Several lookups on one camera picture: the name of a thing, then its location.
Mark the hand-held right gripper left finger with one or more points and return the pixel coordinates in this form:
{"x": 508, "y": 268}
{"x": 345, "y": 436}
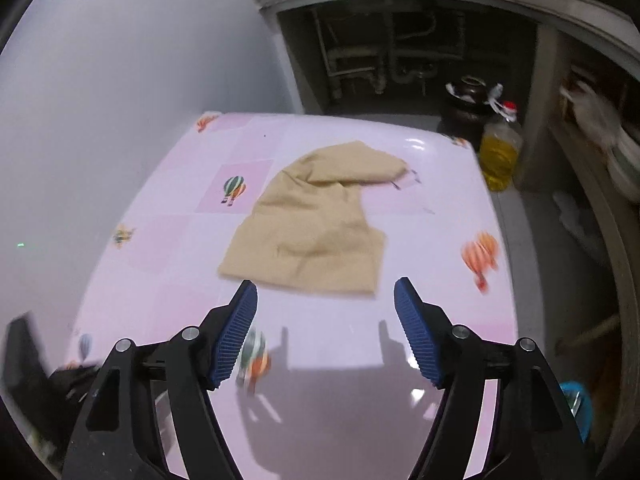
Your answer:
{"x": 235, "y": 330}

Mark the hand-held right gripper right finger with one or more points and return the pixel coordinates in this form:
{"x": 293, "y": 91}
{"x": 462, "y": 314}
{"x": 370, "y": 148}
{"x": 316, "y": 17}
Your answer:
{"x": 417, "y": 332}

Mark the beige cloth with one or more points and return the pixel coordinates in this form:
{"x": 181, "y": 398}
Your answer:
{"x": 310, "y": 220}

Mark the blue mesh trash basket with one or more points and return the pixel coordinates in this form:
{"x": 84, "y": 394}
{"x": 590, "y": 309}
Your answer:
{"x": 577, "y": 405}

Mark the pink balloon print tablecloth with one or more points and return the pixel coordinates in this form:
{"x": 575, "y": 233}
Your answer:
{"x": 325, "y": 320}

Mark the wooden stick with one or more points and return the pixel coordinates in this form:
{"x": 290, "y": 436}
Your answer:
{"x": 590, "y": 332}

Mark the white rag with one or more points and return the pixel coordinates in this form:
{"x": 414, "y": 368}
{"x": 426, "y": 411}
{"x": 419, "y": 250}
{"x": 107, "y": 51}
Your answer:
{"x": 580, "y": 225}

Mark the yellow cooking oil bottle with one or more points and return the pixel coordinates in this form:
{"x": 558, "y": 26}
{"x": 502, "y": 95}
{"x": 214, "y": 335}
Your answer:
{"x": 500, "y": 155}

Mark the perforated metal shelf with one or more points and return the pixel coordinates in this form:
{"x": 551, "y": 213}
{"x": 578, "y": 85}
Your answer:
{"x": 617, "y": 270}

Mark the dark ceramic jar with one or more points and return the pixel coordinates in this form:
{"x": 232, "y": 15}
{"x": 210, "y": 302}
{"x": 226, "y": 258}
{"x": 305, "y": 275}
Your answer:
{"x": 465, "y": 110}

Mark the metal drain pipes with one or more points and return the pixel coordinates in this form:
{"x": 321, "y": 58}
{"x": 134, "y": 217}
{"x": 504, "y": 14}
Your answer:
{"x": 380, "y": 60}

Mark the crumpled white plastic bag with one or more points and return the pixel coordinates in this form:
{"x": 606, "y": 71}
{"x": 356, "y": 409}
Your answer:
{"x": 590, "y": 110}

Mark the grey kitchen counter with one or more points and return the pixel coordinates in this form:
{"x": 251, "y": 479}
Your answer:
{"x": 500, "y": 0}

